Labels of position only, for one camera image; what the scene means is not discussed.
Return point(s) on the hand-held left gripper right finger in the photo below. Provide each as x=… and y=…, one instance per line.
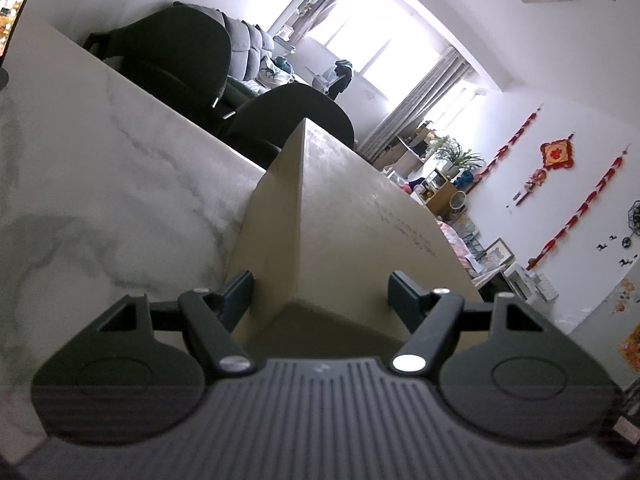
x=407, y=297

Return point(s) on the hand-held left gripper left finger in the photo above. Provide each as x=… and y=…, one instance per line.
x=240, y=295

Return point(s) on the beige cardboard box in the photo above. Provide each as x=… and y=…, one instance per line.
x=270, y=240

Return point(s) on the white marble desktop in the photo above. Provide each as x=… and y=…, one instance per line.
x=100, y=185

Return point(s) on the small framed picture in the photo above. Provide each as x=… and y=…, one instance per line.
x=498, y=252

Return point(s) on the small white fan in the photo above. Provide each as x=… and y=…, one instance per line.
x=457, y=201

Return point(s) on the potted green plant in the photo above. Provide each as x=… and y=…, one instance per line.
x=457, y=155

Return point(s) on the grey curtain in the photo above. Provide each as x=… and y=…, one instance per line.
x=415, y=105

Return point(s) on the dark green chair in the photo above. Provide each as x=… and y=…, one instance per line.
x=295, y=110
x=175, y=55

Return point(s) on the white office chair with clothes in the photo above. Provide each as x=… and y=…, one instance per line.
x=335, y=77

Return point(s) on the grey sofa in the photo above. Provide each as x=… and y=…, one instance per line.
x=250, y=40

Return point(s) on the round black phone stand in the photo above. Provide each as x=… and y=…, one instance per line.
x=3, y=80

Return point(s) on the red knot wall ornament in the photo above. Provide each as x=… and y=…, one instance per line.
x=556, y=151

